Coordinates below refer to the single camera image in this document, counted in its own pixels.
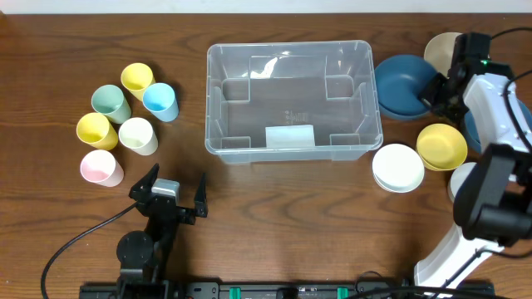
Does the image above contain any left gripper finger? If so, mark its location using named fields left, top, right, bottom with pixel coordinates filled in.
left=194, top=173, right=208, bottom=218
left=129, top=164, right=160, bottom=200

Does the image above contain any dark blue bowl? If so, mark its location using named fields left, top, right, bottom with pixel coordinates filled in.
left=460, top=100, right=532, bottom=154
left=375, top=55, right=437, bottom=120

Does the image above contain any beige large bowl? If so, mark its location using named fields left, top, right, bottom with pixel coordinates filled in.
left=423, top=32, right=461, bottom=76

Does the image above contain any yellow small bowl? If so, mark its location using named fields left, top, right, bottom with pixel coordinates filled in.
left=416, top=124, right=468, bottom=171

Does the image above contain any light blue small bowl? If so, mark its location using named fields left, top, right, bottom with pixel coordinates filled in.
left=447, top=162, right=476, bottom=203

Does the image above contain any white small bowl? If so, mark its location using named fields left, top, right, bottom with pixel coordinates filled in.
left=372, top=144, right=425, bottom=194

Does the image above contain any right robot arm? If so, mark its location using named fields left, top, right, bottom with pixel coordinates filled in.
left=414, top=32, right=531, bottom=298

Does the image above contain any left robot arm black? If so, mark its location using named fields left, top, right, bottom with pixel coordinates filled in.
left=116, top=164, right=208, bottom=298

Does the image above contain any clear plastic storage container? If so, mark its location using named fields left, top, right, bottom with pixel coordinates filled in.
left=204, top=40, right=383, bottom=164

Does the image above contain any pink cup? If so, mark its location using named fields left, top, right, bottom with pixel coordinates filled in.
left=80, top=149, right=124, bottom=187

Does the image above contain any cream white cup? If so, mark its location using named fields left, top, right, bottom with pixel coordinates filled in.
left=118, top=117, right=159, bottom=156

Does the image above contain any yellow cup at front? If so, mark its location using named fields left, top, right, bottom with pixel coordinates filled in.
left=76, top=112, right=118, bottom=150

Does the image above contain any yellow cup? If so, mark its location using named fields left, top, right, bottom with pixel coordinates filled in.
left=121, top=62, right=155, bottom=101
left=76, top=112, right=118, bottom=150

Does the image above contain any blue cup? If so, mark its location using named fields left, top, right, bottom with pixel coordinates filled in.
left=142, top=83, right=179, bottom=122

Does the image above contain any green cup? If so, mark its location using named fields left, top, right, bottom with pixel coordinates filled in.
left=91, top=85, right=131, bottom=125

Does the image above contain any yellow cup at back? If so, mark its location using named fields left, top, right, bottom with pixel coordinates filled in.
left=121, top=62, right=155, bottom=101

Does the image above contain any left black cable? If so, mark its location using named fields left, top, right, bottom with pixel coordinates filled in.
left=40, top=201, right=139, bottom=299

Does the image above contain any black cable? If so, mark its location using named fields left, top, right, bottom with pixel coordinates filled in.
left=490, top=27, right=532, bottom=150
left=40, top=201, right=139, bottom=299

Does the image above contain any right black cable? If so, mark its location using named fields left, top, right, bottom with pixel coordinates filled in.
left=490, top=27, right=532, bottom=150

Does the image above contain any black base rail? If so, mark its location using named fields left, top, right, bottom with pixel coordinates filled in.
left=78, top=281, right=496, bottom=299

